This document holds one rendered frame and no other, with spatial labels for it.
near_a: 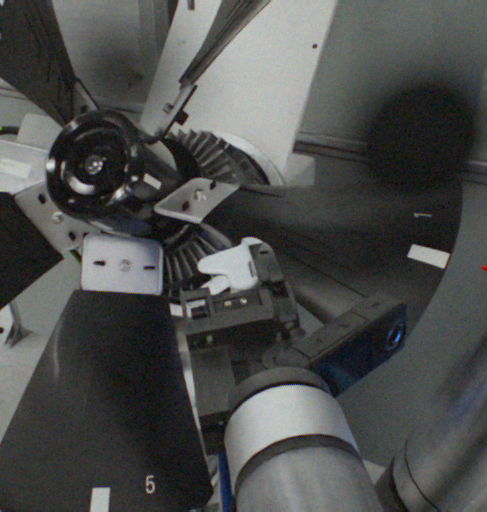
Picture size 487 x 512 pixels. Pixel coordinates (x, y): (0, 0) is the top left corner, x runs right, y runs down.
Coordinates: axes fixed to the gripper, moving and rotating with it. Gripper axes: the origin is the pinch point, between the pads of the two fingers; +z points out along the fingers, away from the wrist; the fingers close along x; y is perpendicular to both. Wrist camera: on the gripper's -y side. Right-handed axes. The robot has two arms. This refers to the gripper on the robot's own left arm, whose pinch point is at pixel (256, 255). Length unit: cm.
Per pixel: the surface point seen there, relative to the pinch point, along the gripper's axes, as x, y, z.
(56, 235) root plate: 3.9, 21.1, 18.8
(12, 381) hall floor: 109, 75, 120
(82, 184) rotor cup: -4.8, 15.4, 11.9
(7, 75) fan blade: -10, 26, 42
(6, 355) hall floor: 108, 80, 135
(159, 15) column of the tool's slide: -8, 3, 80
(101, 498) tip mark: 20.8, 18.9, -5.9
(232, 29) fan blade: -16.4, -2.4, 16.7
